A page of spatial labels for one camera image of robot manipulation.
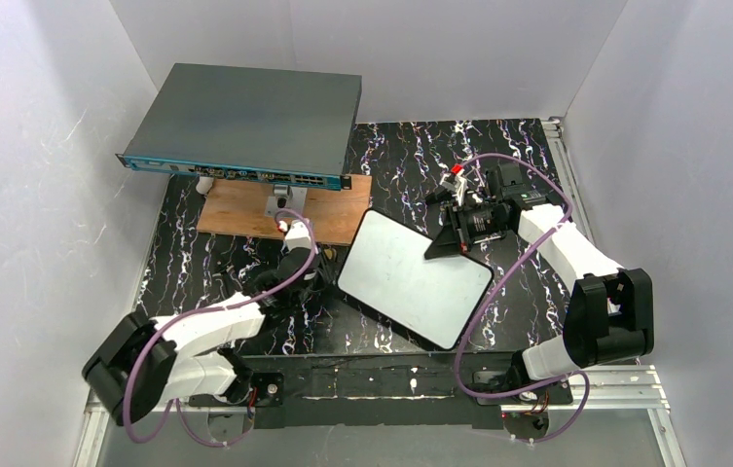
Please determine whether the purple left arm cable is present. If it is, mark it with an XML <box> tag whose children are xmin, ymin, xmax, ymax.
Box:
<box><xmin>121</xmin><ymin>207</ymin><xmax>319</xmax><ymax>449</ymax></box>

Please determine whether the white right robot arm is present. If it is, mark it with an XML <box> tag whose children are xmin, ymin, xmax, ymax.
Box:
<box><xmin>424</xmin><ymin>161</ymin><xmax>654</xmax><ymax>398</ymax></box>

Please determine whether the aluminium right side rail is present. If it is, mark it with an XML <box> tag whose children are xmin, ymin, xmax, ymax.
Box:
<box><xmin>540</xmin><ymin>117</ymin><xmax>594</xmax><ymax>240</ymax></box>

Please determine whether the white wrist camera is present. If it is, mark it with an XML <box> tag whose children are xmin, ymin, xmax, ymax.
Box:
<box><xmin>440</xmin><ymin>163</ymin><xmax>467</xmax><ymax>206</ymax></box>
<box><xmin>277</xmin><ymin>219</ymin><xmax>314</xmax><ymax>253</ymax></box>

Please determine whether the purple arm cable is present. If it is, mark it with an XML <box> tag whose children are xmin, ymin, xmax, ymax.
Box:
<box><xmin>453</xmin><ymin>152</ymin><xmax>592</xmax><ymax>446</ymax></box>
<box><xmin>121</xmin><ymin>207</ymin><xmax>319</xmax><ymax>449</ymax></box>

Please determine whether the grey metal bracket stand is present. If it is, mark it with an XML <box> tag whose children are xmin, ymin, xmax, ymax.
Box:
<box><xmin>265</xmin><ymin>184</ymin><xmax>308</xmax><ymax>217</ymax></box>

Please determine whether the plywood board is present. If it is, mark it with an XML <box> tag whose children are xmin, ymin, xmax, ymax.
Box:
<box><xmin>197</xmin><ymin>175</ymin><xmax>372</xmax><ymax>246</ymax></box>

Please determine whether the grey network switch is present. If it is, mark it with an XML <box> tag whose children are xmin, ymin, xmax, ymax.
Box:
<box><xmin>117</xmin><ymin>63</ymin><xmax>362</xmax><ymax>191</ymax></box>

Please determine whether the small whiteboard black frame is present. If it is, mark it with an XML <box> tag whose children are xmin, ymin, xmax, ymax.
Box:
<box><xmin>337</xmin><ymin>209</ymin><xmax>494</xmax><ymax>349</ymax></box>

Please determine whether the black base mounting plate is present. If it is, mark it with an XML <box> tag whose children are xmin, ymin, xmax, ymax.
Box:
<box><xmin>188</xmin><ymin>350</ymin><xmax>573</xmax><ymax>431</ymax></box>

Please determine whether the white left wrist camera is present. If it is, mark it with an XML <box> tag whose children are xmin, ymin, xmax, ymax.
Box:
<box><xmin>277</xmin><ymin>219</ymin><xmax>314</xmax><ymax>253</ymax></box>

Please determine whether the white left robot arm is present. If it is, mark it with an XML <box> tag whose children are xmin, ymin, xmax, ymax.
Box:
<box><xmin>81</xmin><ymin>247</ymin><xmax>322</xmax><ymax>426</ymax></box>

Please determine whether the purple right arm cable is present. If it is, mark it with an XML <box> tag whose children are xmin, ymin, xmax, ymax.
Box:
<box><xmin>453</xmin><ymin>152</ymin><xmax>592</xmax><ymax>446</ymax></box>

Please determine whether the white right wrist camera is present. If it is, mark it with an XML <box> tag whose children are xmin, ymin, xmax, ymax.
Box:
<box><xmin>440</xmin><ymin>163</ymin><xmax>467</xmax><ymax>206</ymax></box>

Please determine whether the aluminium front frame rail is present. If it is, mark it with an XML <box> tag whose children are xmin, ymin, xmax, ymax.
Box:
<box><xmin>73</xmin><ymin>365</ymin><xmax>686</xmax><ymax>466</ymax></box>

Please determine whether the white cylinder switch foot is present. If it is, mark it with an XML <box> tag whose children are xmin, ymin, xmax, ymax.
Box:
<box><xmin>195</xmin><ymin>176</ymin><xmax>214</xmax><ymax>197</ymax></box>

